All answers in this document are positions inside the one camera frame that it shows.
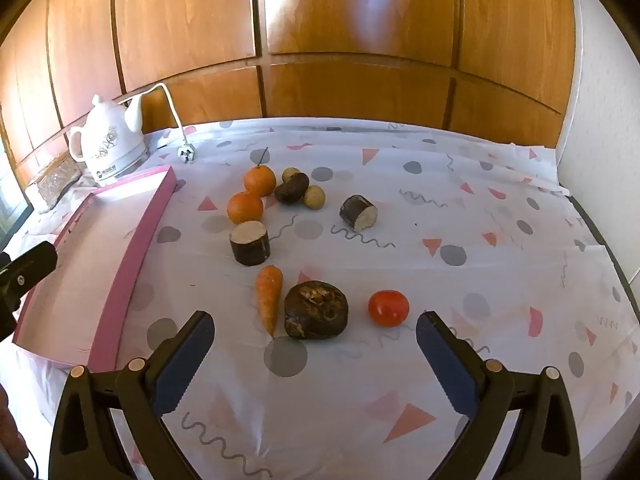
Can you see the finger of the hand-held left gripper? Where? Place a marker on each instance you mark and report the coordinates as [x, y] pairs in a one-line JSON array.
[[35, 265]]

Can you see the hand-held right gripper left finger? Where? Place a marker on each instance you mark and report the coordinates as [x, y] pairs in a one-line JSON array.
[[180, 365]]

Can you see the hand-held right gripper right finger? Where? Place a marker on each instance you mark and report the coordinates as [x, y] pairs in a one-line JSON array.
[[442, 360]]

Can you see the red tomato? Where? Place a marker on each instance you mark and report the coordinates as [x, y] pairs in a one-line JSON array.
[[387, 307]]

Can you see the pink shallow tray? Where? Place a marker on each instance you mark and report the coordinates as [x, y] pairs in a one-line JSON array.
[[135, 255]]

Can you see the orange carrot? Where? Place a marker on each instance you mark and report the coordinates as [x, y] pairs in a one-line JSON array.
[[269, 290]]

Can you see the sugarcane piece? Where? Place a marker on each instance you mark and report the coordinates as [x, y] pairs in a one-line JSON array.
[[250, 247], [357, 212]]

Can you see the stemless orange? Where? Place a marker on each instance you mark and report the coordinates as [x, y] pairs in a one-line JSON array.
[[245, 207]]

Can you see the orange with long stem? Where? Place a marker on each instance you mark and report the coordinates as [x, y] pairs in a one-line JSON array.
[[260, 180]]

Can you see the person's left forearm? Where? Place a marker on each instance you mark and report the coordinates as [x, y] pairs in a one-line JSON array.
[[7, 425]]

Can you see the clear glass container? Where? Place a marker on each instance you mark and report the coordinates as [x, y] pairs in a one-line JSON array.
[[55, 180]]

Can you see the white patterned tablecloth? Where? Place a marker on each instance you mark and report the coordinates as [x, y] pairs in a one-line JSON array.
[[400, 270]]

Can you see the large dark brown fruit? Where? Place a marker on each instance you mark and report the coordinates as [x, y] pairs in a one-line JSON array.
[[315, 310]]

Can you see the white ceramic kettle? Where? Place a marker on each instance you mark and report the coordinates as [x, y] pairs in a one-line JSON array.
[[107, 145]]

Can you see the tan longan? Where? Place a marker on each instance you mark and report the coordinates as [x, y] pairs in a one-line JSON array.
[[289, 174], [314, 197]]

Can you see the small dark brown fruit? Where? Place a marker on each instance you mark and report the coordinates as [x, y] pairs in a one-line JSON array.
[[292, 188]]

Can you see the wooden panelled cabinet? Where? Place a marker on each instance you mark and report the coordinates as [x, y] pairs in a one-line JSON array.
[[350, 35]]

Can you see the window frame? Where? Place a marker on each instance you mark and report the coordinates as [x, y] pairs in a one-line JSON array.
[[10, 210]]

